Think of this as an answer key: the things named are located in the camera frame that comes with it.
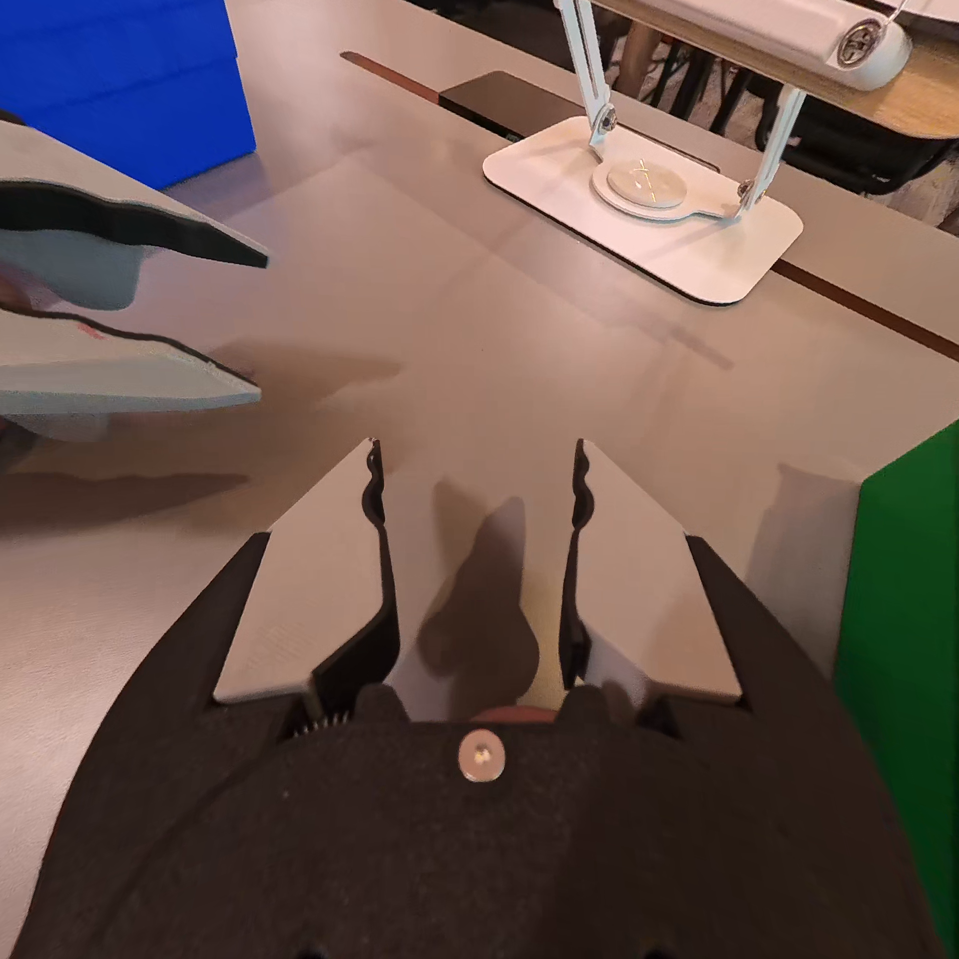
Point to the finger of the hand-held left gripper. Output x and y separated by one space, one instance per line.
120 374
82 180

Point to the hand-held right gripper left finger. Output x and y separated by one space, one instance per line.
307 599

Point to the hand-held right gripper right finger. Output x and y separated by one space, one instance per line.
644 599

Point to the blue plastic bin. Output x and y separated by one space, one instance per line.
112 75

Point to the green plastic bin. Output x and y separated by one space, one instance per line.
914 599

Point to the white metal board stand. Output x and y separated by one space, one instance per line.
712 247

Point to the black office chair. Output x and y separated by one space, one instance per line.
861 157

